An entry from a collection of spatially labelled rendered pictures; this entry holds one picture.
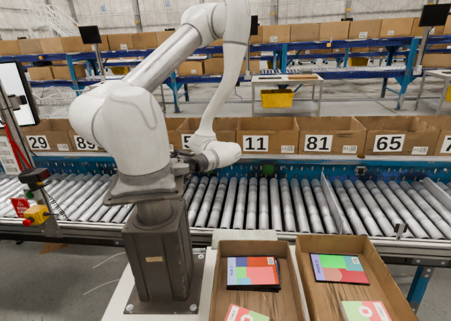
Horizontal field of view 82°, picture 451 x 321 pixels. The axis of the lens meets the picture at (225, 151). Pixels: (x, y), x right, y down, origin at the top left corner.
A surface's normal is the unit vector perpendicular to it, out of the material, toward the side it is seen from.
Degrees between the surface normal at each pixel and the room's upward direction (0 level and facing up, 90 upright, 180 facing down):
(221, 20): 79
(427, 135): 90
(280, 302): 1
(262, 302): 1
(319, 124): 90
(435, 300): 0
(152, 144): 91
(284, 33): 88
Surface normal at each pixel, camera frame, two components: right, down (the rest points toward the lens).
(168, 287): -0.04, 0.42
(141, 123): 0.54, 0.12
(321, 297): -0.07, -0.91
